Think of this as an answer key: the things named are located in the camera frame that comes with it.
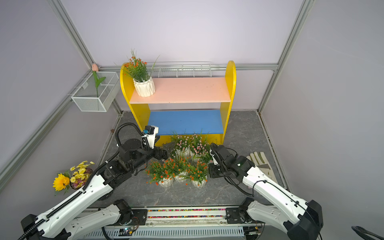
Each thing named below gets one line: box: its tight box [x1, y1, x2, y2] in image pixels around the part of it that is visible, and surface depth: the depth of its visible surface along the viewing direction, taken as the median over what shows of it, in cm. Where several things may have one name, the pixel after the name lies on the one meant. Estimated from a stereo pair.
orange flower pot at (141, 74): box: [123, 49, 161, 98], surface depth 68 cm
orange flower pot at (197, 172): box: [186, 161, 208, 188], surface depth 75 cm
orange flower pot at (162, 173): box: [144, 158, 178, 188], surface depth 75 cm
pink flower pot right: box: [191, 128, 209, 163], surface depth 84 cm
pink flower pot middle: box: [175, 135, 194, 159], surface depth 85 cm
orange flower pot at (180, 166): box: [171, 156, 191, 183], surface depth 78 cm
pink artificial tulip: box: [92, 63, 106, 98], surface depth 91 cm
